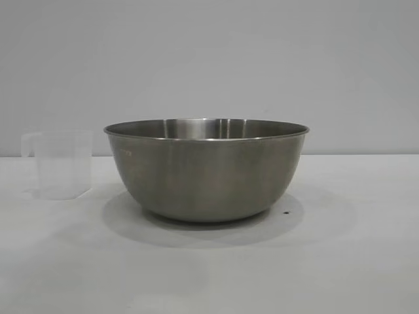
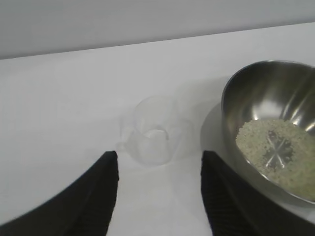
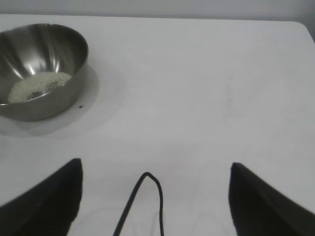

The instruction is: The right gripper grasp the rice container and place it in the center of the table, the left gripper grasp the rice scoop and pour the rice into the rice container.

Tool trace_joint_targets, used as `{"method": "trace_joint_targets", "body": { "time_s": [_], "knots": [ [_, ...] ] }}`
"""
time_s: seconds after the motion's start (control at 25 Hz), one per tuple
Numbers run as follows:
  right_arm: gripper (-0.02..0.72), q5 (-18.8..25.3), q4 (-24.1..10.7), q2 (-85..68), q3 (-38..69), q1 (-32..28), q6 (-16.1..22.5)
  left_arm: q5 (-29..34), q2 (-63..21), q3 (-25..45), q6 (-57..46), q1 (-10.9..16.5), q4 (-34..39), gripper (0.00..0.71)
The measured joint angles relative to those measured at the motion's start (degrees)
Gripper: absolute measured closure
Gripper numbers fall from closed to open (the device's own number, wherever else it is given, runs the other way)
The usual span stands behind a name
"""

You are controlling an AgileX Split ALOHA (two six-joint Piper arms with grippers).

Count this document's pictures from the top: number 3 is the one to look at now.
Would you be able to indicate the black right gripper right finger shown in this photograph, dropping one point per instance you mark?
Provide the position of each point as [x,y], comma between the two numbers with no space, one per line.
[265,211]

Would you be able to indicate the stainless steel mixing bowl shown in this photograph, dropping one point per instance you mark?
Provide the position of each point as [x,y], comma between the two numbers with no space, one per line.
[56,49]

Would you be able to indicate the white rice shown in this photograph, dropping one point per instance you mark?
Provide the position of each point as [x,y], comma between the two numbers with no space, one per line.
[37,84]

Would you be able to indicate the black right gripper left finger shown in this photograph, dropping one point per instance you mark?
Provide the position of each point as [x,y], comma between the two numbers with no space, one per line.
[44,204]

